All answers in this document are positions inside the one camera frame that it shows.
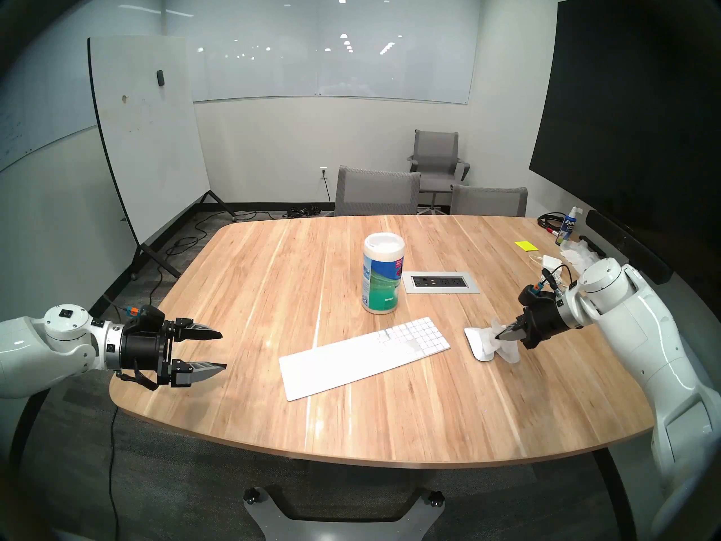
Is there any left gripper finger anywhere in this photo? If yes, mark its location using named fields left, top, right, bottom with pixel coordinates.
left=168, top=360, right=227, bottom=388
left=164, top=318, right=223, bottom=342

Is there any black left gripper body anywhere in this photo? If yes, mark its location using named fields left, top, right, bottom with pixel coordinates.
left=119, top=320, right=170, bottom=384

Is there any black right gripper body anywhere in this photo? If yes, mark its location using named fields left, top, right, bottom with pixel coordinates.
left=521, top=300, right=568, bottom=350

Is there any white disinfecting wipe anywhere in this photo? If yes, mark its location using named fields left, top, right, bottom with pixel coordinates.
left=489, top=317, right=522, bottom=365

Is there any white slim keyboard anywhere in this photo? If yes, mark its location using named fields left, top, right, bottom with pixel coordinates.
left=279, top=317, right=451, bottom=402

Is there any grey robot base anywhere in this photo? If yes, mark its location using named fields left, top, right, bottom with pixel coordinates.
left=242, top=486, right=446, bottom=541

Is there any disinfecting wipes canister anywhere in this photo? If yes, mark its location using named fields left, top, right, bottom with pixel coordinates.
left=362, top=233, right=406, bottom=315

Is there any white computer mouse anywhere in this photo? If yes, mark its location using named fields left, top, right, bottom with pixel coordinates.
left=464, top=327, right=499, bottom=362

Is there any crumpled white tissue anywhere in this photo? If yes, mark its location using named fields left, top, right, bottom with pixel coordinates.
left=559, top=240, right=600, bottom=267

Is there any silver table power outlet box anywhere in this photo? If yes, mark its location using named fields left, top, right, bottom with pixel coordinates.
left=402, top=272, right=480, bottom=294

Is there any whiteboard cleaner spray bottle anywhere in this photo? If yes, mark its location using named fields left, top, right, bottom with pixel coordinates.
left=555, top=206, right=584, bottom=246

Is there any black video bar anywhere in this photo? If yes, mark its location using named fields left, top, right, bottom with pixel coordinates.
left=585, top=209, right=674, bottom=284

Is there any low grey mesh chair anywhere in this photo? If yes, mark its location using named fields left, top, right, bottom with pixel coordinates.
left=449, top=185, right=529, bottom=218

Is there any black table leg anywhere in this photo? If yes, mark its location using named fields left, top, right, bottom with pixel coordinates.
left=591, top=447, right=640, bottom=541

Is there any grey office chair with armrests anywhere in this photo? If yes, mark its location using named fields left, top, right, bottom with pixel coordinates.
left=407, top=130, right=471, bottom=211

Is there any wide grey mesh chair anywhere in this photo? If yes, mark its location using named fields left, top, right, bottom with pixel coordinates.
left=333, top=165, right=422, bottom=217

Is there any freestanding whiteboard with black stand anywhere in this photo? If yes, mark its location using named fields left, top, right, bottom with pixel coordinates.
left=87, top=36, right=237, bottom=281

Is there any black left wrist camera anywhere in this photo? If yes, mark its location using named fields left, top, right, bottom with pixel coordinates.
left=127, top=304, right=164, bottom=332

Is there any long black floor cable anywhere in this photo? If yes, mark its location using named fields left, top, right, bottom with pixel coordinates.
left=166, top=210, right=271, bottom=259

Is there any thin black floor cable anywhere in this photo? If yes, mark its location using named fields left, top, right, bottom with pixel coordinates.
left=107, top=405, right=122, bottom=541

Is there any large black wall screen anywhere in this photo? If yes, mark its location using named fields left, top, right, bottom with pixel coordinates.
left=528, top=0, right=721, bottom=253

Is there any side wall glass board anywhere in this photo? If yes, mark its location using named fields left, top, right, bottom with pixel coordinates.
left=0, top=0, right=165, bottom=173

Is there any large wall glass board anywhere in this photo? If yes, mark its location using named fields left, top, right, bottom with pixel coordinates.
left=164, top=0, right=484, bottom=105

